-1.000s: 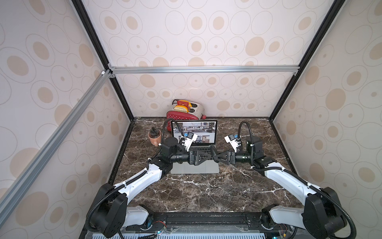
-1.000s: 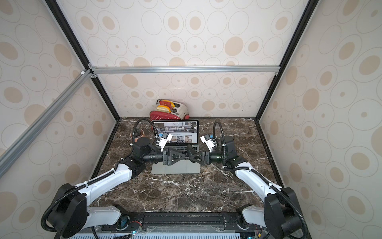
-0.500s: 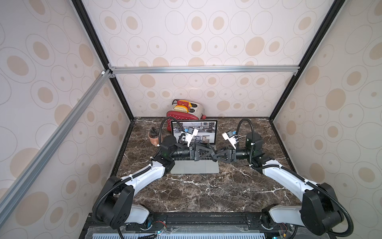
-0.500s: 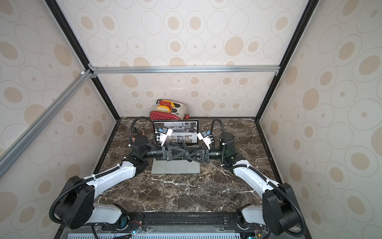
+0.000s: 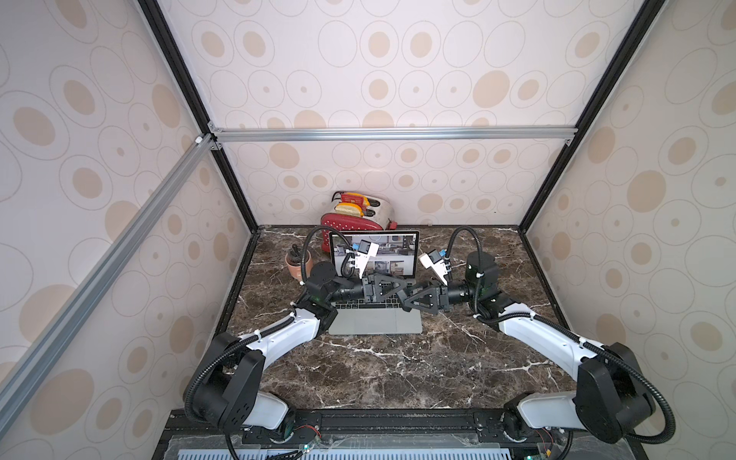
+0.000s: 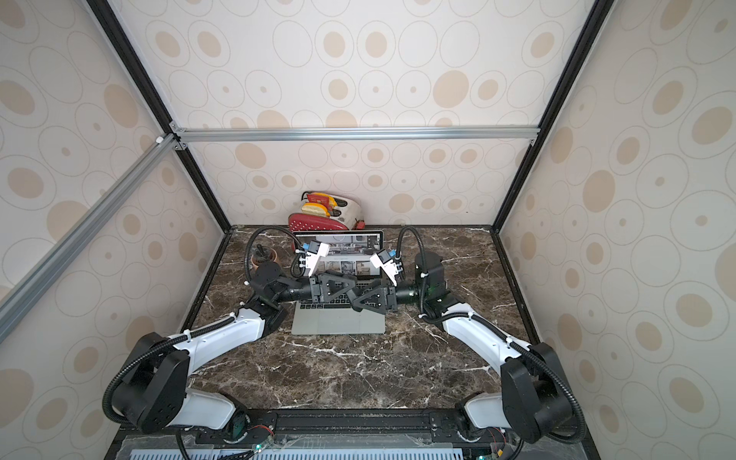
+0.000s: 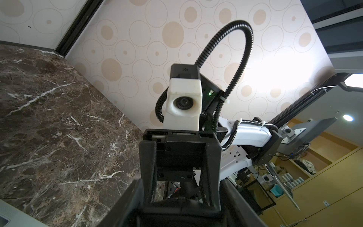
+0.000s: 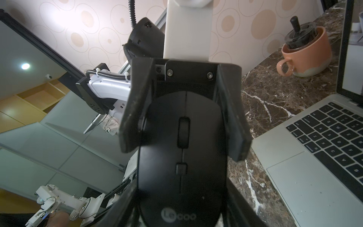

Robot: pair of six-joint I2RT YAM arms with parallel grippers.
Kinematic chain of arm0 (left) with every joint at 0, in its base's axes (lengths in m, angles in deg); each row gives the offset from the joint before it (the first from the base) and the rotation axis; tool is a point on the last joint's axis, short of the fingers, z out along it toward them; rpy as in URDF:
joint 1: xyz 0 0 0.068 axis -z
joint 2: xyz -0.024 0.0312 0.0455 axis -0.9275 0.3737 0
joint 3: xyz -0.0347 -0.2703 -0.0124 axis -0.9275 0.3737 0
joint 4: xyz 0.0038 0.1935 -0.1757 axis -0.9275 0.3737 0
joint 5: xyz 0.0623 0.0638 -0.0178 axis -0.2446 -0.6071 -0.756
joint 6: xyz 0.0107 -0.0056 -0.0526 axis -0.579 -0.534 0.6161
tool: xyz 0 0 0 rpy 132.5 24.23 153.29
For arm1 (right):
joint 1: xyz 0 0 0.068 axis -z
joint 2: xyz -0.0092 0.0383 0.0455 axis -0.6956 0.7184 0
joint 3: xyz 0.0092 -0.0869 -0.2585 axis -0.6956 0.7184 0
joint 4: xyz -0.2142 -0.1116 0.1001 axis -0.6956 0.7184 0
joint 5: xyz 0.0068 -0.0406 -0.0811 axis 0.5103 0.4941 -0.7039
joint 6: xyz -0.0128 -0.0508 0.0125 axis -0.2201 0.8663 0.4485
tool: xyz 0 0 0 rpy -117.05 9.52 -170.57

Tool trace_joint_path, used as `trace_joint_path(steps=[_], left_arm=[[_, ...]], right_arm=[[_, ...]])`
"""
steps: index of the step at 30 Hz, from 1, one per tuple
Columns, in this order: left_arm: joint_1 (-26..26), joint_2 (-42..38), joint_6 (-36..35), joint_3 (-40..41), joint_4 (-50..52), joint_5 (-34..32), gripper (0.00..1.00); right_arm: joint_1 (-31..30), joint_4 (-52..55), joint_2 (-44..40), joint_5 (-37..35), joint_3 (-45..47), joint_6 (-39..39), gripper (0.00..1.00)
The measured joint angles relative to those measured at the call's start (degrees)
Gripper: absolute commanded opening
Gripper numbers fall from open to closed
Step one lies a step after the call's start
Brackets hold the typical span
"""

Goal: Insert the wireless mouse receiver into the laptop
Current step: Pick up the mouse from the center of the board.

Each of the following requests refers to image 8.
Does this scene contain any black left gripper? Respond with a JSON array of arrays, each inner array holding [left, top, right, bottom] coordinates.
[[119, 58, 252, 162]]

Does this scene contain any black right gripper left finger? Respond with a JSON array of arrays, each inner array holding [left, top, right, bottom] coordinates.
[[91, 180, 140, 227]]

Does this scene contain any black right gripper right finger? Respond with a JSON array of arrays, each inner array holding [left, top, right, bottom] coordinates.
[[226, 178, 267, 227]]

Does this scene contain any black wireless mouse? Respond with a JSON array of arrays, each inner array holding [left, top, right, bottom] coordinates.
[[138, 91, 227, 227]]

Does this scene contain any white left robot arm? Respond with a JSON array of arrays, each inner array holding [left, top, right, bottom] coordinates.
[[76, 1, 261, 227]]

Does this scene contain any silver laptop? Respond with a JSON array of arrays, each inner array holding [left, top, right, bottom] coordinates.
[[252, 1, 363, 227]]

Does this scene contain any pink ceramic mug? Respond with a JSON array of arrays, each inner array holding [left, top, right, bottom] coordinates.
[[276, 26, 332, 78]]

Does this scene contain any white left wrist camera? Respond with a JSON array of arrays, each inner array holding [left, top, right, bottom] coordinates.
[[163, 0, 213, 61]]

